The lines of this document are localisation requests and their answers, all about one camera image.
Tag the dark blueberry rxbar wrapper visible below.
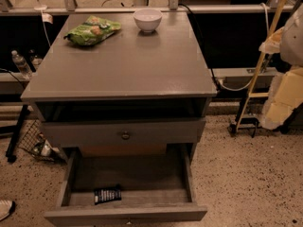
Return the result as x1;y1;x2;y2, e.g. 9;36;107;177
94;184;122;205

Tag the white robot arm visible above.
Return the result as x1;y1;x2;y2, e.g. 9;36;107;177
258;5;303;130

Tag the grey wooden drawer cabinet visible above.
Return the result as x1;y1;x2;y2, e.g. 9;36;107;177
22;12;216;152

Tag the closed upper grey drawer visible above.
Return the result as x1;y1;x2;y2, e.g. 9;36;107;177
41;118;205;148

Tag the round metal drawer knob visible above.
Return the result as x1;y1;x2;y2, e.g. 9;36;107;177
121;131;130;140

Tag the open lower grey drawer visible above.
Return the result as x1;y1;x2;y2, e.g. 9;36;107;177
45;147;207;227

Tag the white ceramic bowl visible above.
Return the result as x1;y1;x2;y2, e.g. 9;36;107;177
134;8;163;32

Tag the green snack chip bag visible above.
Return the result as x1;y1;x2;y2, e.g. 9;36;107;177
64;15;121;46

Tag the metal railing beam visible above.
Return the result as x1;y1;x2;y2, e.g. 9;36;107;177
0;0;303;17

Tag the clear plastic water bottle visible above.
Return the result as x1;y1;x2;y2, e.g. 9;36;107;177
11;50;32;79

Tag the black stand leg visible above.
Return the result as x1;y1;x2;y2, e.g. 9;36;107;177
6;105;28;163

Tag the white sneaker shoe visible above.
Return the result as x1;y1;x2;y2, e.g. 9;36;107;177
0;200;15;221

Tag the black power cable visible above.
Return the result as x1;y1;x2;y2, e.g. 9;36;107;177
178;3;222;92

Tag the black wire basket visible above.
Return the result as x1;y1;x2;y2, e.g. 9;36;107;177
18;120;65;163

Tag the white cable loop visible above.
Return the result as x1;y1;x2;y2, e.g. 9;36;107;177
217;2;271;93

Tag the yellow wooden ladder frame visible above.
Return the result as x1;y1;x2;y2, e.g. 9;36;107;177
234;0;287;132

